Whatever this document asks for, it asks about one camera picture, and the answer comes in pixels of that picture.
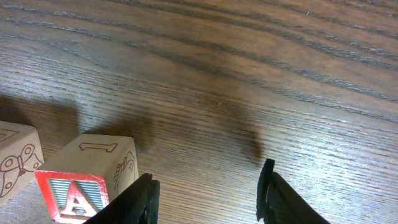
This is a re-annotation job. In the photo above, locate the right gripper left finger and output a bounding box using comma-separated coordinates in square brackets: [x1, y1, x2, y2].
[84, 173, 160, 224]

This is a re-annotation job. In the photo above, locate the green R block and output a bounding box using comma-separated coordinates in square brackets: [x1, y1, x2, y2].
[1, 121, 44, 203]

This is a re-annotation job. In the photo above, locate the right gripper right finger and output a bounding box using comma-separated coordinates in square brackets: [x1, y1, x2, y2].
[256, 159, 328, 224]

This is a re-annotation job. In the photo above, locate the red A block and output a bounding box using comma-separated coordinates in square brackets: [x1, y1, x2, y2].
[34, 134, 139, 223]

